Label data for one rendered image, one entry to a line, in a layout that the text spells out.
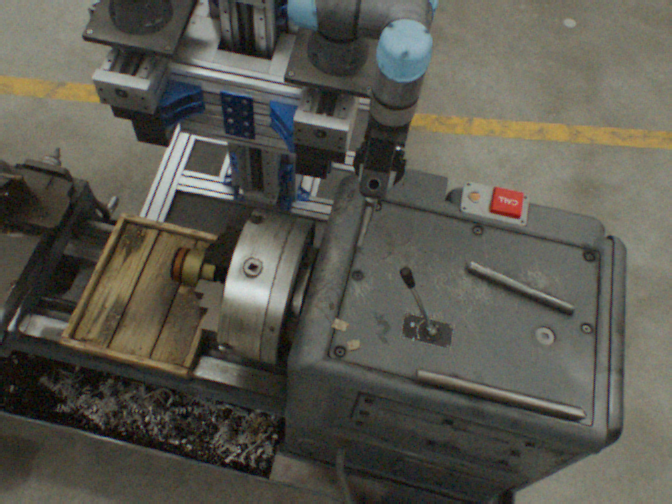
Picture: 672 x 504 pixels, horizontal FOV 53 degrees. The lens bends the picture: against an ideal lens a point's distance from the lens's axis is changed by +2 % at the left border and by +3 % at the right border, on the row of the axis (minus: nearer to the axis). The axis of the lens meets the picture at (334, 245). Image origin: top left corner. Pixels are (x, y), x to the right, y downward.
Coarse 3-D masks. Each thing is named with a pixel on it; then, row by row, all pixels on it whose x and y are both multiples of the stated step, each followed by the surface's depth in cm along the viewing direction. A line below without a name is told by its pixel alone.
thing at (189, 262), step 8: (184, 248) 140; (176, 256) 138; (184, 256) 139; (192, 256) 138; (200, 256) 138; (176, 264) 138; (184, 264) 138; (192, 264) 137; (200, 264) 137; (208, 264) 139; (176, 272) 138; (184, 272) 138; (192, 272) 137; (200, 272) 138; (208, 272) 138; (216, 272) 144; (176, 280) 140; (184, 280) 139; (192, 280) 138; (208, 280) 139; (216, 280) 143
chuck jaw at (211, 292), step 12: (204, 288) 137; (216, 288) 137; (204, 300) 136; (216, 300) 136; (204, 312) 137; (216, 312) 135; (204, 324) 133; (216, 324) 133; (216, 336) 135; (228, 348) 135
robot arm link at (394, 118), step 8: (376, 104) 101; (416, 104) 101; (376, 112) 102; (384, 112) 101; (392, 112) 100; (400, 112) 100; (408, 112) 101; (384, 120) 102; (392, 120) 102; (400, 120) 102; (408, 120) 103
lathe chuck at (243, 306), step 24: (264, 216) 135; (288, 216) 137; (240, 240) 128; (264, 240) 128; (240, 264) 126; (264, 264) 126; (240, 288) 125; (264, 288) 125; (240, 312) 126; (264, 312) 125; (240, 336) 128
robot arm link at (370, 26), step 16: (368, 0) 98; (384, 0) 98; (400, 0) 98; (416, 0) 98; (432, 0) 101; (368, 16) 99; (384, 16) 99; (400, 16) 97; (416, 16) 97; (432, 16) 101; (368, 32) 101
